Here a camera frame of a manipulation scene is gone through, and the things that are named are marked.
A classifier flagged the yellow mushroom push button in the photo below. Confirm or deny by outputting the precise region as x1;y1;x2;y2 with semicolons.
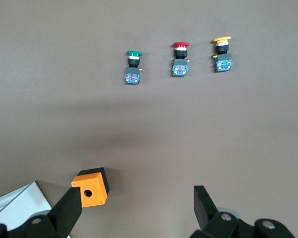
211;36;233;73

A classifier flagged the white drawer cabinet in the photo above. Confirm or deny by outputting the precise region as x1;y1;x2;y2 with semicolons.
0;180;72;238

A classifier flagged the green mushroom push button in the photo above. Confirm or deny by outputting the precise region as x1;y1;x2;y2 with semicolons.
124;50;143;85

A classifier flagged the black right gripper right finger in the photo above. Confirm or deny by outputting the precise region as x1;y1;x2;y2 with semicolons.
190;185;297;238

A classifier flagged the red mushroom push button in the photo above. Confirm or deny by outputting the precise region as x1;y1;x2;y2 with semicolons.
171;41;191;77

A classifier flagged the orange box with hole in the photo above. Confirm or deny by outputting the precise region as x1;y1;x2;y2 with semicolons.
71;167;111;209

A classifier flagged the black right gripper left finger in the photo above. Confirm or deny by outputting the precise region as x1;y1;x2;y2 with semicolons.
0;186;83;238

